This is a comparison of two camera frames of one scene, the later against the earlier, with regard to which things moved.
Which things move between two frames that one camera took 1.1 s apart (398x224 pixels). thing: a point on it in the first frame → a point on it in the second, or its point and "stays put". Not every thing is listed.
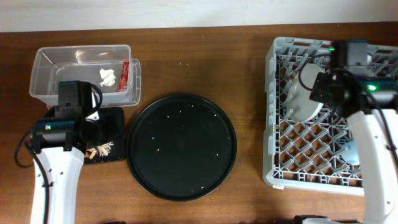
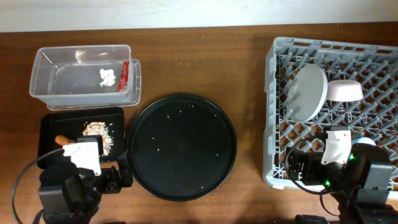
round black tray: [180, 147] stays put
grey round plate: [301, 107] stays put
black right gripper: [319, 83] → [311, 158]
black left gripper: [92, 147] → [114, 183]
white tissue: [109, 78] stays put
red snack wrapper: [124, 80] stays put
